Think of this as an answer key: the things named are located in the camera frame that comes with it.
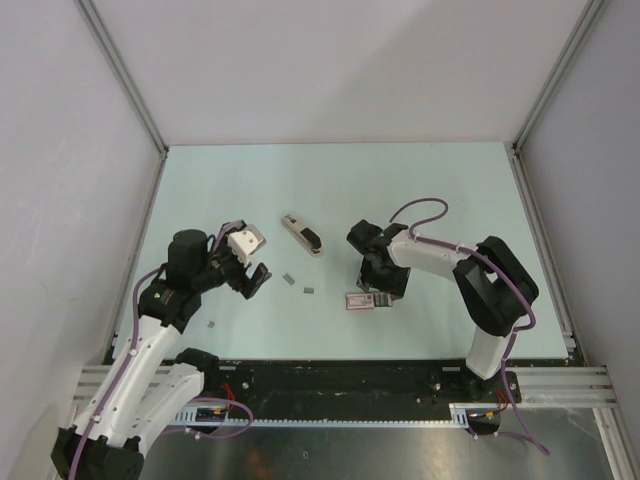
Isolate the beige black stapler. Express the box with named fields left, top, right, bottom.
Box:
left=282, top=214, right=324, bottom=258

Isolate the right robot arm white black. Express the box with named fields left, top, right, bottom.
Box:
left=347, top=220, right=539, bottom=401

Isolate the aluminium frame rail front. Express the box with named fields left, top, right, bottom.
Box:
left=72, top=364, right=614, bottom=431

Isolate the left rear aluminium post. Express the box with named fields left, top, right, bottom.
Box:
left=73, top=0, right=168, bottom=157

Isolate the red white staple box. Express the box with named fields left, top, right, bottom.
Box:
left=345, top=292, right=394, bottom=311

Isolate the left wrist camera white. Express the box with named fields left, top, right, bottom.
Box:
left=227, top=224, right=266, bottom=267

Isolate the right rear aluminium post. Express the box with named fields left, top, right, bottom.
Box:
left=511, top=0, right=610, bottom=154

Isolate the aluminium post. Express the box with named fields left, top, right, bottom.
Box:
left=511, top=0, right=610, bottom=154
left=73, top=0, right=168, bottom=157

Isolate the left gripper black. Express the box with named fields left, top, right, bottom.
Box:
left=193, top=224, right=270, bottom=298

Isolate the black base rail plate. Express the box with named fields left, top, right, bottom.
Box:
left=204, top=360, right=522, bottom=422

